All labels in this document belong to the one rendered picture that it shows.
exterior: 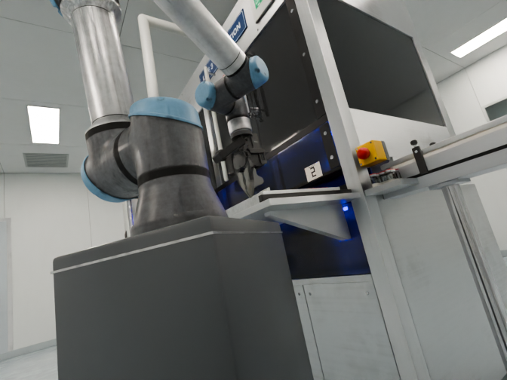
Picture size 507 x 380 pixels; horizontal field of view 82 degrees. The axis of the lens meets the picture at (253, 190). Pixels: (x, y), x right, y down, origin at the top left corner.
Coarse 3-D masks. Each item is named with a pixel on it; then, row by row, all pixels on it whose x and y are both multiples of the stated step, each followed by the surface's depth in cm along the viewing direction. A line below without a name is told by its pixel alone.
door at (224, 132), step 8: (248, 96) 156; (216, 112) 187; (224, 120) 179; (256, 120) 152; (224, 128) 179; (256, 128) 152; (216, 136) 188; (224, 136) 180; (216, 144) 189; (224, 144) 180; (232, 152) 172; (232, 160) 172; (232, 168) 173; (232, 176) 173
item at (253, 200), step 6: (264, 192) 85; (270, 192) 86; (276, 192) 87; (282, 192) 89; (288, 192) 90; (252, 198) 89; (258, 198) 87; (240, 204) 95; (246, 204) 92; (252, 204) 89; (228, 210) 102; (234, 210) 99; (240, 210) 95; (228, 216) 102
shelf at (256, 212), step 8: (272, 200) 79; (280, 200) 80; (288, 200) 82; (296, 200) 84; (304, 200) 86; (312, 200) 87; (320, 200) 89; (328, 200) 91; (336, 200) 95; (344, 200) 99; (352, 200) 103; (248, 208) 87; (256, 208) 84; (264, 208) 81; (272, 208) 84; (280, 208) 87; (288, 208) 91; (296, 208) 94; (232, 216) 95; (240, 216) 91; (248, 216) 91; (256, 216) 95; (264, 216) 99
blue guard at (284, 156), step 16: (304, 144) 122; (320, 144) 115; (272, 160) 140; (288, 160) 131; (304, 160) 123; (320, 160) 116; (272, 176) 141; (288, 176) 131; (304, 176) 123; (224, 192) 180; (240, 192) 165; (256, 192) 152; (224, 208) 181
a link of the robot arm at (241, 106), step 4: (236, 100) 91; (240, 100) 93; (244, 100) 95; (236, 104) 91; (240, 104) 93; (244, 104) 94; (236, 108) 92; (240, 108) 93; (244, 108) 94; (232, 112) 92; (236, 112) 92; (240, 112) 92; (244, 112) 93; (228, 116) 93; (232, 116) 92; (236, 116) 92; (240, 116) 92; (244, 116) 93; (248, 116) 95; (228, 120) 93
